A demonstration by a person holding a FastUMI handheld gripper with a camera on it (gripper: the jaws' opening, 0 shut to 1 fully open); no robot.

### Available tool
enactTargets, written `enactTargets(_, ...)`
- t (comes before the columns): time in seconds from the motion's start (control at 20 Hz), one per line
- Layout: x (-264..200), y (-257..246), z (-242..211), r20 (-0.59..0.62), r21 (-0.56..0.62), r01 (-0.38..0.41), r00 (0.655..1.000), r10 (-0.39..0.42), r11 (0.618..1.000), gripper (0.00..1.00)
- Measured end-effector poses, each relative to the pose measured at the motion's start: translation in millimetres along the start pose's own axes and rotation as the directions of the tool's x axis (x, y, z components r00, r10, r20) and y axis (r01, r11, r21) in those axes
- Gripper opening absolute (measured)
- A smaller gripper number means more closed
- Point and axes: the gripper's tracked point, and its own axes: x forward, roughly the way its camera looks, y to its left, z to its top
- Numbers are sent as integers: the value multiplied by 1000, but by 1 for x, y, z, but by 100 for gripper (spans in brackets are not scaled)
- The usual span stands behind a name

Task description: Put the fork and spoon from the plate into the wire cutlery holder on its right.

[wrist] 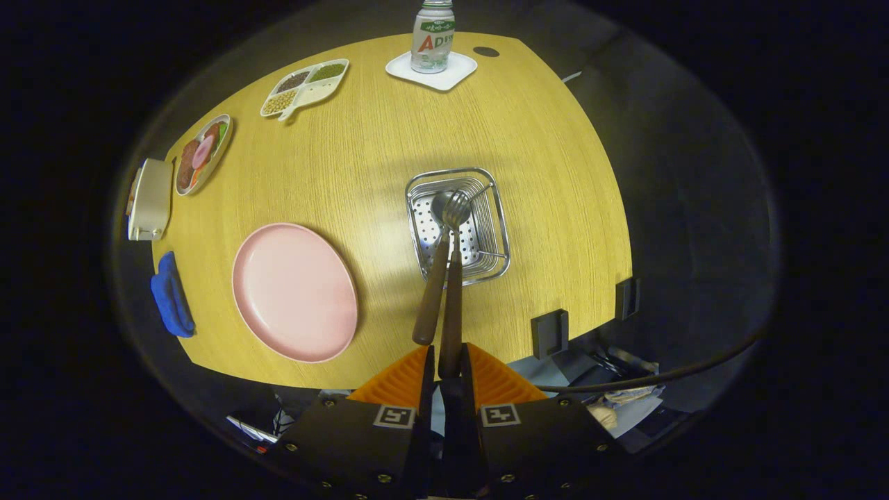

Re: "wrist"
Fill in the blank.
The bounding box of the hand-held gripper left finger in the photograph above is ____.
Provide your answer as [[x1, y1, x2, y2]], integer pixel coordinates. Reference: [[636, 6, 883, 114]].
[[267, 345, 437, 500]]

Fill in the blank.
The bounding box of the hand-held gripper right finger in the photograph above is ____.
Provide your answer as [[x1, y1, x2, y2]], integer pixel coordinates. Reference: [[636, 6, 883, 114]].
[[462, 342, 629, 500]]

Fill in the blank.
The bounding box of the fork with brown wooden handle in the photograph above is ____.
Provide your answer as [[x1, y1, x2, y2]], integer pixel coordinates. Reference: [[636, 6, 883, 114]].
[[438, 191, 474, 380]]

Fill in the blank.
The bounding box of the spoon with brown wooden handle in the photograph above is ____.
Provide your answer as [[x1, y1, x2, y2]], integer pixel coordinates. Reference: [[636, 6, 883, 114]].
[[412, 191, 460, 347]]

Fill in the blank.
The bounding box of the black table clamp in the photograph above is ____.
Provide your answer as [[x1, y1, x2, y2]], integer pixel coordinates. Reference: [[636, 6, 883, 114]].
[[615, 277, 640, 321], [531, 309, 570, 360]]

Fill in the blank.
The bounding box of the white paper pile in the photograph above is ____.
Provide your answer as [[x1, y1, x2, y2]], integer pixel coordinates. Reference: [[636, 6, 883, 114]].
[[589, 385, 667, 433]]

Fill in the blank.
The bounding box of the pink round plate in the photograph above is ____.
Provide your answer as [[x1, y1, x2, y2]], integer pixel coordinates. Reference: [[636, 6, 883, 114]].
[[232, 222, 359, 364]]

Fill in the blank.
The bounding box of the blue cloth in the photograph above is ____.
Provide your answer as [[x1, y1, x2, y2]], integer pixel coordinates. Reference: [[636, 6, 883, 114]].
[[151, 251, 196, 338]]

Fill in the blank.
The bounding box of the white square coaster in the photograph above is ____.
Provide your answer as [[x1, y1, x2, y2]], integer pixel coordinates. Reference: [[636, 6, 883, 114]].
[[385, 51, 479, 92]]

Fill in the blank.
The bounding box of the white divided tray with beans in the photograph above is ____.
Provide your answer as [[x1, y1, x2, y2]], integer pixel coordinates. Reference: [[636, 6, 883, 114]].
[[260, 58, 350, 122]]

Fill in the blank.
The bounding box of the oval plate with toy food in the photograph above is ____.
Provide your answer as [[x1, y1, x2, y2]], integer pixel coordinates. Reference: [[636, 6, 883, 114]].
[[174, 114, 233, 197]]

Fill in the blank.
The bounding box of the white toaster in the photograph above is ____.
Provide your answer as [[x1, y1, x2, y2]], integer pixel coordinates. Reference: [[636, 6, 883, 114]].
[[126, 158, 174, 242]]

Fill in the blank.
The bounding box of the white drink bottle green label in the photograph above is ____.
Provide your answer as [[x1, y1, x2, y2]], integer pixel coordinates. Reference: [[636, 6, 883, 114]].
[[410, 0, 456, 74]]

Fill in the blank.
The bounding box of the metal wire basket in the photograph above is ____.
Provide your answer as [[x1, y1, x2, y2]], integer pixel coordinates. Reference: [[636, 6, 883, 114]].
[[405, 167, 511, 286]]

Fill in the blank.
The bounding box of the silver metal frame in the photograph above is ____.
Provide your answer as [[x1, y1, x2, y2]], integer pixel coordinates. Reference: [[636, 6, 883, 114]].
[[226, 415, 280, 447]]

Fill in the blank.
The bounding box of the dark thick cable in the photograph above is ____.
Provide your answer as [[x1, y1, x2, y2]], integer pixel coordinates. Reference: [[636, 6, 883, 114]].
[[535, 332, 763, 394]]

